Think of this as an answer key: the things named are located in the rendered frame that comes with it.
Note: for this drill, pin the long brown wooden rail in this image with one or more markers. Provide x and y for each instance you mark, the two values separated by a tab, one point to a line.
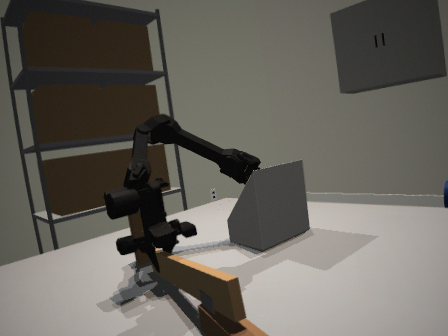
191	277

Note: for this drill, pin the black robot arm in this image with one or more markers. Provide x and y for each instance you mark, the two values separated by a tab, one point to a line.
138	193

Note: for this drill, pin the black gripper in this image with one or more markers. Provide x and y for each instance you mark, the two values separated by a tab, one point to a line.
130	244

